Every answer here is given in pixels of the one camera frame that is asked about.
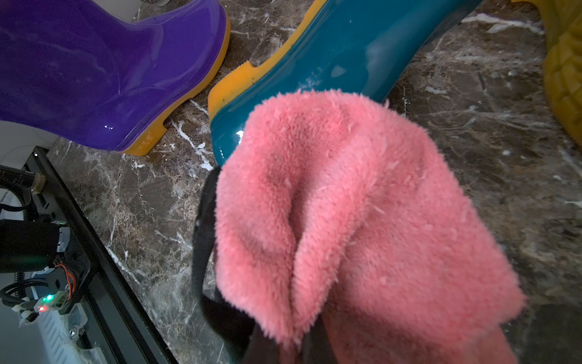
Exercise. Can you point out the purple rubber boot yellow sole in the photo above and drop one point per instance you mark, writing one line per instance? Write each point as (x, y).
(72, 69)

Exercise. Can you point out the pink cloth black trim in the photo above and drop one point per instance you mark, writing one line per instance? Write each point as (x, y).
(336, 233)

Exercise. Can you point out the teal rubber boot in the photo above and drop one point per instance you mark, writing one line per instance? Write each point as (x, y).
(355, 46)
(562, 65)

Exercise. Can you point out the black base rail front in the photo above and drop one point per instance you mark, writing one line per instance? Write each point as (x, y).
(65, 283)

